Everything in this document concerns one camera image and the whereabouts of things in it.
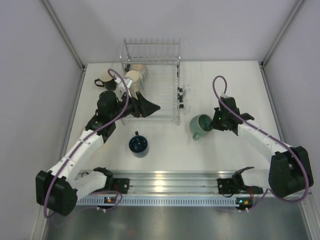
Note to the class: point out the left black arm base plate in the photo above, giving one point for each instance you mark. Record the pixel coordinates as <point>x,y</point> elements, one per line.
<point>120,185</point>

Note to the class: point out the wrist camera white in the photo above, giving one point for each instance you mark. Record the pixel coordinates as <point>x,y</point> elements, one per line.
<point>224,96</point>
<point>124,84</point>

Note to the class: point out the green ceramic mug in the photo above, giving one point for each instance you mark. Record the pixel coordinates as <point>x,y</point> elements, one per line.
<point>200,125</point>

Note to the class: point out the grey slotted cable duct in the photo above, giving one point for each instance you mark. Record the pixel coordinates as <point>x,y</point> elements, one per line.
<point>162,201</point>

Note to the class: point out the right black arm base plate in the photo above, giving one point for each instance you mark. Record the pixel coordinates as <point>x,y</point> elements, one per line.
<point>229,186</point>

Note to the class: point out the dark blue mug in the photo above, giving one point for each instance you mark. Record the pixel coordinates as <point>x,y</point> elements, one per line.
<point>138,145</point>

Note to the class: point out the black mug cream interior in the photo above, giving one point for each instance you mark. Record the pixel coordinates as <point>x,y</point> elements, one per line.
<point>106,81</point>

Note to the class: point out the tall cream painted mug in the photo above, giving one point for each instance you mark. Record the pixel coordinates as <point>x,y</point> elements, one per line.
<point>137,84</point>

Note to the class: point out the aluminium mounting rail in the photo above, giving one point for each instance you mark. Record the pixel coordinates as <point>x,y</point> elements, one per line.
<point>174,183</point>

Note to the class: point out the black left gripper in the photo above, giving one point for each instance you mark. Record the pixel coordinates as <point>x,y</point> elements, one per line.
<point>147,107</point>

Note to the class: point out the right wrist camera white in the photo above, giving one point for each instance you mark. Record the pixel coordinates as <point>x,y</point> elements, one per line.
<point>224,96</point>

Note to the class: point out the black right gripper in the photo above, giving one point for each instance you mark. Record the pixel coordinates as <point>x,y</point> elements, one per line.
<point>214,124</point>

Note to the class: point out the clear acrylic dish rack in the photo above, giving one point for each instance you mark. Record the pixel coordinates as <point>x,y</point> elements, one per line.
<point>160,60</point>

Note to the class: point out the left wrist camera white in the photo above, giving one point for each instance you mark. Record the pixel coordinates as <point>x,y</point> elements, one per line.
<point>124,84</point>

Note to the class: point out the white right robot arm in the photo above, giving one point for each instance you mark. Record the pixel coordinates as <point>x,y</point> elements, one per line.
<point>289,169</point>

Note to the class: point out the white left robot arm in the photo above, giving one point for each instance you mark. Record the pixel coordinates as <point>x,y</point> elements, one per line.
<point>59,188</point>

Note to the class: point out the cream ribbed cup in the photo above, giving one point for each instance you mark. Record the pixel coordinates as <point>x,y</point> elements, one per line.
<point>141,68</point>

